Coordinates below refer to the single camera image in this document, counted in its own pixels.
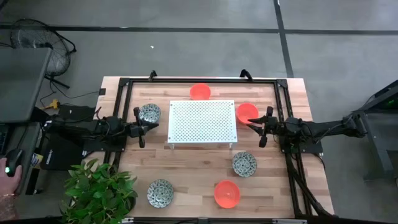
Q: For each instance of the grey desk surface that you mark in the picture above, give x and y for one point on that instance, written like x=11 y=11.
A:
x=28 y=140

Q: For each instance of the yellow labelled packet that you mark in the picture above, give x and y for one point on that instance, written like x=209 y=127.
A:
x=36 y=160

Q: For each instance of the grey metal stand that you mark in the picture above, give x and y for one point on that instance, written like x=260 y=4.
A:
x=379 y=137

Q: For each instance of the black aluminium extrusion frame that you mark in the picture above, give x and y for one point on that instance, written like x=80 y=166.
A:
x=202 y=80

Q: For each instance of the black floor fan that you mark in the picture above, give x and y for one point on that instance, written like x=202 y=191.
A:
x=59 y=62

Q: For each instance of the flat black box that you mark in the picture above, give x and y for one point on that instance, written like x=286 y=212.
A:
x=77 y=112

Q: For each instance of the blue patterned ceramic bowl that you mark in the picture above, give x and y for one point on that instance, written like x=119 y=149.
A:
x=160 y=193
x=244 y=164
x=150 y=112

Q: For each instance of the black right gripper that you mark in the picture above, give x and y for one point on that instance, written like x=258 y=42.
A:
x=268 y=124

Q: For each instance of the green leafy potted plant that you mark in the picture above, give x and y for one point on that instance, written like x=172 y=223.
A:
x=96 y=193

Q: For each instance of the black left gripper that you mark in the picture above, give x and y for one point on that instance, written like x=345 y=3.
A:
x=138 y=129

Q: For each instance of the black computer mouse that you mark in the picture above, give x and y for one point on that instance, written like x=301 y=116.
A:
x=14 y=158

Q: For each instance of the small black square pad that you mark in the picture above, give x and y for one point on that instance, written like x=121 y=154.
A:
x=102 y=91

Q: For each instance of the yellow power plug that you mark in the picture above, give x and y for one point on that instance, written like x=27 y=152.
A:
x=55 y=104

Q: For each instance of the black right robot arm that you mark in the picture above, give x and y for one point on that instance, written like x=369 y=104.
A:
x=326 y=127

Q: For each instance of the black table clamp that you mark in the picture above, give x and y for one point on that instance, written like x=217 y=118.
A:
x=246 y=74
x=152 y=75

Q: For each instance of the black Trossen control box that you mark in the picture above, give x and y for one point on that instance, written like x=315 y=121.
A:
x=62 y=155

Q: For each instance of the white perforated metal rack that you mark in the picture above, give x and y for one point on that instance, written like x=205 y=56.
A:
x=202 y=124

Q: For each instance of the grey desk panel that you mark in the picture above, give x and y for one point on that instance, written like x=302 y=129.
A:
x=21 y=84

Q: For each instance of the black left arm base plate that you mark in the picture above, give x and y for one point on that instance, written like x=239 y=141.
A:
x=93 y=147

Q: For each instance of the person's forearm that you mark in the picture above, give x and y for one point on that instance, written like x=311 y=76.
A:
x=6 y=208

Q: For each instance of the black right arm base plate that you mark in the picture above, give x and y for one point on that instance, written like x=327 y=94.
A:
x=314 y=149

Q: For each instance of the orange plastic mini bowl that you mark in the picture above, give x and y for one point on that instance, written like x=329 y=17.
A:
x=200 y=91
x=227 y=194
x=245 y=110

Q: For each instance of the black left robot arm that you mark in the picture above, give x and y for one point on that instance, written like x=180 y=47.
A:
x=93 y=127

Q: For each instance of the person's hand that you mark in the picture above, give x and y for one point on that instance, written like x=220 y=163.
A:
x=9 y=183

